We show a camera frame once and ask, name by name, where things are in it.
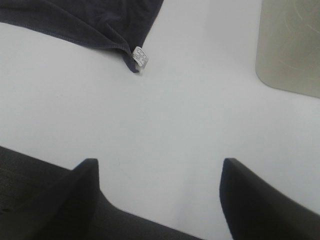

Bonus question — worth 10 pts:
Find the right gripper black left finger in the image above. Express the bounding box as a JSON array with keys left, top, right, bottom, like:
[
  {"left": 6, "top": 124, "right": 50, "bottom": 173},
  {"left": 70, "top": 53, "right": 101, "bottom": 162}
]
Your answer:
[{"left": 0, "top": 159, "right": 100, "bottom": 240}]

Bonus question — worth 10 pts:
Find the beige basket with grey rim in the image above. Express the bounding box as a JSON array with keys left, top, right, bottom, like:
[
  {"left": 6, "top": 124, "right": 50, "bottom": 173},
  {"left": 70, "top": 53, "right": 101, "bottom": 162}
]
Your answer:
[{"left": 255, "top": 0, "right": 320, "bottom": 98}]

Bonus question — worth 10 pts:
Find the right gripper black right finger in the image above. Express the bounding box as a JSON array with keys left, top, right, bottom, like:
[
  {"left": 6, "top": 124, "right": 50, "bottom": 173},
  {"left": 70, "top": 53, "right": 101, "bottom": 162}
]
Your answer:
[{"left": 219, "top": 158, "right": 320, "bottom": 240}]

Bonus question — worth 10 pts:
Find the dark grey towel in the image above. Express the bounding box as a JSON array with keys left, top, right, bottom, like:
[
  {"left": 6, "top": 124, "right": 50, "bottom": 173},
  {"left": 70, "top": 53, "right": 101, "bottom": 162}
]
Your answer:
[{"left": 0, "top": 0, "right": 163, "bottom": 73}]

